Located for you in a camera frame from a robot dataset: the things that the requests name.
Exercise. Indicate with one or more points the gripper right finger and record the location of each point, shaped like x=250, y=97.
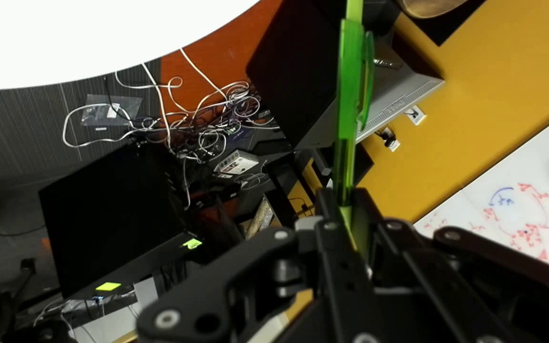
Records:
x=484, y=267

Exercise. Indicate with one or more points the tan round object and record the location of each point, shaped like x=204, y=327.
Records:
x=429, y=6

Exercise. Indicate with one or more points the grey metal box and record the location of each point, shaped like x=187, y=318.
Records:
x=393, y=90

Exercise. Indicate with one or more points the whiteboard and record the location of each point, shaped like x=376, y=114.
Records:
x=517, y=190

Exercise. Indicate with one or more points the white wall socket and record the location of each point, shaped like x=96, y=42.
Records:
x=390, y=139
x=415, y=115

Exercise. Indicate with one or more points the small white box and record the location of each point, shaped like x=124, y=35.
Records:
x=235, y=162

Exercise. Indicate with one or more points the green pen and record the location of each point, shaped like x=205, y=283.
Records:
x=350, y=95

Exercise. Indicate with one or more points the black monitor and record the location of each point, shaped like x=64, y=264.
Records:
x=112, y=214

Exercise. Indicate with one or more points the clear plastic bag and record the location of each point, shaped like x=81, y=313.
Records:
x=112, y=109

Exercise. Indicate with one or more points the black computer case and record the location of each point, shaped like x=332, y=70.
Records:
x=293, y=62

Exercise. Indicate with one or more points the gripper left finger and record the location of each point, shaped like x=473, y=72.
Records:
x=255, y=267

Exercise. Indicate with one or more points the yellow-green sticky note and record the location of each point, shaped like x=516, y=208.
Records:
x=192, y=244
x=108, y=286

